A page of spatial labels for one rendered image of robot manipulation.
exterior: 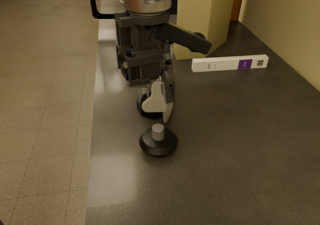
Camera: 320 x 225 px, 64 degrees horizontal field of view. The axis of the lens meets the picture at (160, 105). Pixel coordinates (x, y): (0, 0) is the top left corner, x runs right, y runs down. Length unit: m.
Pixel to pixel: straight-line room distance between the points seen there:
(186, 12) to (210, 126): 0.41
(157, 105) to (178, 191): 0.19
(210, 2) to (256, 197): 0.63
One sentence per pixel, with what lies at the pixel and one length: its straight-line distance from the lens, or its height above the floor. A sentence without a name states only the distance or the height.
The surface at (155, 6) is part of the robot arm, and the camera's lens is 0.40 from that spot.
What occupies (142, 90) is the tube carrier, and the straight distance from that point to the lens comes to 0.66.
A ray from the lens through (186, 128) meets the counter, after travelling 0.68.
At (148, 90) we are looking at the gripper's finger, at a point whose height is 1.09.
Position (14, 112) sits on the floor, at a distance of 2.53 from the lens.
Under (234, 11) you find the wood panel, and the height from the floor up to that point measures 0.99.
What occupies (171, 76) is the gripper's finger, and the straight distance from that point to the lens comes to 0.45.
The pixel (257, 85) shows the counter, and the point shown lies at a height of 0.94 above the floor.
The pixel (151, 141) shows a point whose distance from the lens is 0.59.
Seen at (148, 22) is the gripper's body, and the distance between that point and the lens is 0.41.
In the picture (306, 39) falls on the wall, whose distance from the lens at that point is 1.04.
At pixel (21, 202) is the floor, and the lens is 1.84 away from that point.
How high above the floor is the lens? 1.40
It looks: 38 degrees down
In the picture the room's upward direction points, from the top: straight up
